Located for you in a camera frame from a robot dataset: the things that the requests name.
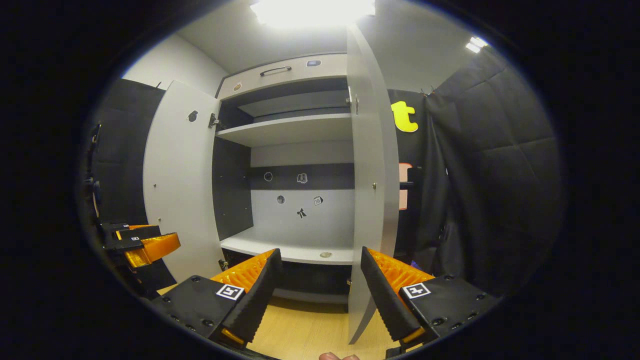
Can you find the white cabinet shelf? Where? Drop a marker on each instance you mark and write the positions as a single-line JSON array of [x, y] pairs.
[[280, 245], [285, 130]]

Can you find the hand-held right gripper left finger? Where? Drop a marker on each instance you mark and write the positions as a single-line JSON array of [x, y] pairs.
[[260, 300]]

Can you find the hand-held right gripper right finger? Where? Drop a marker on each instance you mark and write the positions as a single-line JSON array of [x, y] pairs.
[[382, 295]]

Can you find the metal door hinge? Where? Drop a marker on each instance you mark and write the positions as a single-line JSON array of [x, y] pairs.
[[223, 265], [214, 121], [352, 100]]

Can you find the large ceiling light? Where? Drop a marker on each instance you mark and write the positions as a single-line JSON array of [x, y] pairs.
[[312, 12]]

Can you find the small ceiling light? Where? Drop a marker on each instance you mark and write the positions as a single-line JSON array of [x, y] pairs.
[[476, 44]]

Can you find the grey double-door shoe cabinet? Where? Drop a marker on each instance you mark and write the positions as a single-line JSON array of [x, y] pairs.
[[300, 150]]

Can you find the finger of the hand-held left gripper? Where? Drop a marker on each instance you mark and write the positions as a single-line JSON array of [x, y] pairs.
[[155, 248], [135, 232]]

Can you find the grey shoe cabinet door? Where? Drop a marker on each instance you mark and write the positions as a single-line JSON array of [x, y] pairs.
[[367, 150], [180, 175]]

